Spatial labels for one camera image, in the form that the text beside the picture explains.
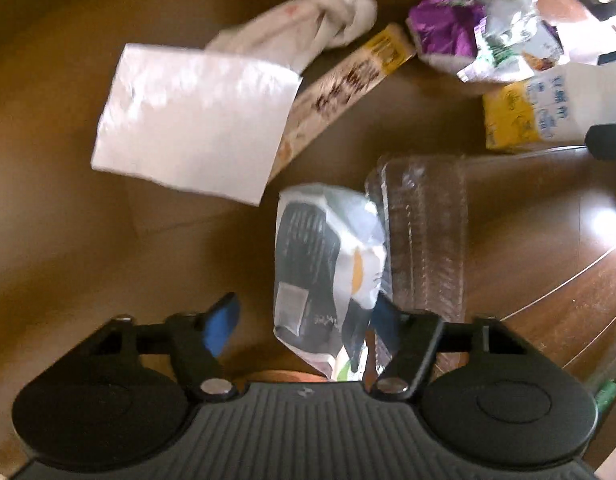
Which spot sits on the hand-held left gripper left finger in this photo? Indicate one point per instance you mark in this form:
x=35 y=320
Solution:
x=220 y=327

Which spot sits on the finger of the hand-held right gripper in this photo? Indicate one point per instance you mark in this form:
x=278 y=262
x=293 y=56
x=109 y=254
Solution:
x=608 y=141

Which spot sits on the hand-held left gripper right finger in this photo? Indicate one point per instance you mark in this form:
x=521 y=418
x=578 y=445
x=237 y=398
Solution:
x=388 y=322

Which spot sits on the white grey printed packet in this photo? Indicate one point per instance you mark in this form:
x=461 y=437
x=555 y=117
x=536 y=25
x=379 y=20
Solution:
x=313 y=260

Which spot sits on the clear plastic container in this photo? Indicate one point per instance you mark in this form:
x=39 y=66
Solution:
x=423 y=230

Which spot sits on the yellow drink carton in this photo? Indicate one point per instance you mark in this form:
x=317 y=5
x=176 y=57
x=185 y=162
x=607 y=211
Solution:
x=508 y=117

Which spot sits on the crumpled white green packet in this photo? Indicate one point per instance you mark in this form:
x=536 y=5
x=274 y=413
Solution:
x=508 y=55

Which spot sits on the purple foil wrapper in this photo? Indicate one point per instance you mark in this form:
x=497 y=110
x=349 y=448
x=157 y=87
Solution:
x=443 y=30

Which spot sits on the white paper sheet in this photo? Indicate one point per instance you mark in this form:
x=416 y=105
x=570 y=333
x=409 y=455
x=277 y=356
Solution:
x=187 y=120

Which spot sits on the green plastic piece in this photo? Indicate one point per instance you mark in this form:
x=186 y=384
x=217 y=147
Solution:
x=605 y=395

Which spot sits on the long yellow cardboard box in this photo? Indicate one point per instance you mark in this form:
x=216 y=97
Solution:
x=338 y=90

